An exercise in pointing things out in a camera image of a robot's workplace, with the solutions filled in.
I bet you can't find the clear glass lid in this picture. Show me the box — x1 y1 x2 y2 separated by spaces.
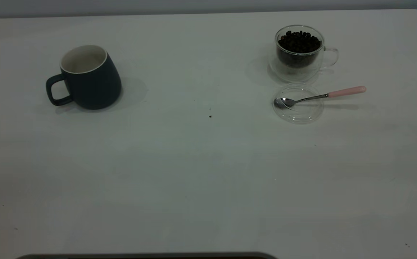
272 83 325 124

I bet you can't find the dark grey ceramic mug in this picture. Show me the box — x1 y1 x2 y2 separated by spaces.
46 44 122 110

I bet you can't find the pink handled metal spoon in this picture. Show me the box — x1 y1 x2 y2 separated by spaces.
273 86 367 110

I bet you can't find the clear glass handled cup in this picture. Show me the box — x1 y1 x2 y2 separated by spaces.
269 24 339 82

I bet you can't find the coffee bean pile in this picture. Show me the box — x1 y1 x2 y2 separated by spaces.
278 31 321 69

